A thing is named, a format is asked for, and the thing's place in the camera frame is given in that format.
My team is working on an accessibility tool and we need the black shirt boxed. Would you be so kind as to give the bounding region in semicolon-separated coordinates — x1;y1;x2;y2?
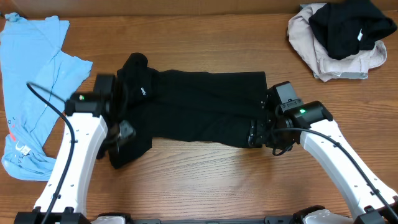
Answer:
109;53;267;169

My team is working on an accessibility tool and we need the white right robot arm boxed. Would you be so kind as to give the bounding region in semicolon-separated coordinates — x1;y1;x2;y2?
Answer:
248;99;397;223

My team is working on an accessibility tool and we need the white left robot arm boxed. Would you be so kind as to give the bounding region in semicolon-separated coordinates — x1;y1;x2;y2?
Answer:
14;75;136;224

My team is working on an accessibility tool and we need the beige garment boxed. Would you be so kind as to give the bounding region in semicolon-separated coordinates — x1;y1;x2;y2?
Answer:
287;3;387;82

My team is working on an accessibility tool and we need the light blue t-shirt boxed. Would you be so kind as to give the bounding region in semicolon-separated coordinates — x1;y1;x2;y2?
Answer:
1;12;93;181

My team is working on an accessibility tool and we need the black folded garment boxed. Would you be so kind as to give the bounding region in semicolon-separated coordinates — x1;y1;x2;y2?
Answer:
309;0;397;60

